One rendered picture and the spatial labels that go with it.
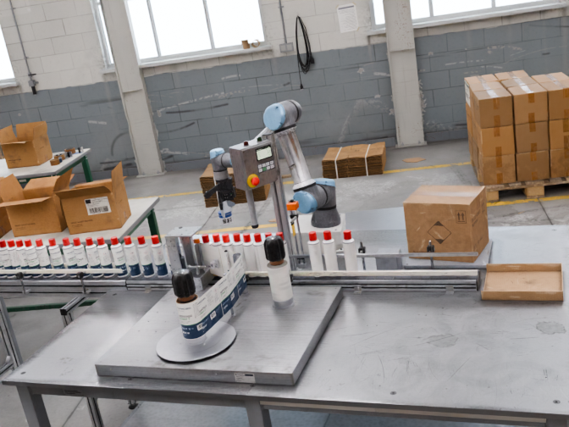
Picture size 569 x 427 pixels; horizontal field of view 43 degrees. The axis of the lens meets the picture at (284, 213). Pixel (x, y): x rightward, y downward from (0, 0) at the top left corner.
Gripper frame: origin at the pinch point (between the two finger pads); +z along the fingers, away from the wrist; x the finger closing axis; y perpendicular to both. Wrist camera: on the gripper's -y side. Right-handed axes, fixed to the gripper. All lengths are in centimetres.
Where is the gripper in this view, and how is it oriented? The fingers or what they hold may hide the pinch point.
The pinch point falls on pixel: (224, 214)
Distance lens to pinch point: 384.7
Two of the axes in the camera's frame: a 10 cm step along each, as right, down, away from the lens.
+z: 1.6, 9.3, 3.2
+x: 1.5, -3.4, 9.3
